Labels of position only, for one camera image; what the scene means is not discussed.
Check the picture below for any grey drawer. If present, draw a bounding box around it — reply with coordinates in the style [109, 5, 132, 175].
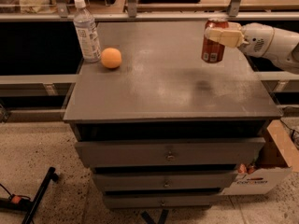
[93, 171, 236, 192]
[75, 138, 264, 167]
[103, 193, 221, 209]

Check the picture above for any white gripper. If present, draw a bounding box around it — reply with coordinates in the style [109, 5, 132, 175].
[204, 22, 274, 58]

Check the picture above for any top grey drawer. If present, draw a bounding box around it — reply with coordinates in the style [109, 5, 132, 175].
[75, 138, 264, 167]

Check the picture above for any bottom grey drawer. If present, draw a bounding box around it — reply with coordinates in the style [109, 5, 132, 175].
[103, 193, 221, 209]

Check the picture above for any red coke can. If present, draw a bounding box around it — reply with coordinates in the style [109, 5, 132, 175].
[201, 19, 228, 63]

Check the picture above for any orange fruit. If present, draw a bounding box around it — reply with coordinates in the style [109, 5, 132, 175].
[101, 48, 122, 69]

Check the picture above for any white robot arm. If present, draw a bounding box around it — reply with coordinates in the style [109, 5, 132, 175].
[204, 22, 299, 74]

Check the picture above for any middle grey drawer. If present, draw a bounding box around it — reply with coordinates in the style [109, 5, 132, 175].
[93, 171, 236, 192]

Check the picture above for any grey drawer cabinet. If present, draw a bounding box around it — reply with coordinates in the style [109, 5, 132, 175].
[64, 21, 279, 197]

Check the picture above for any grey metal railing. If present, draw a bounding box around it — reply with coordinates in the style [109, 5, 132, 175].
[0, 0, 299, 21]

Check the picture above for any clear plastic water bottle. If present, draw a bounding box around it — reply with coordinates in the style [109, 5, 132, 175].
[73, 0, 101, 63]

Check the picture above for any white cardboard box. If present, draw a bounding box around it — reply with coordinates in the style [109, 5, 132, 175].
[222, 120, 299, 195]

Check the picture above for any black metal stand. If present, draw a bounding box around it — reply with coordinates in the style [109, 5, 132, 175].
[0, 166, 60, 224]

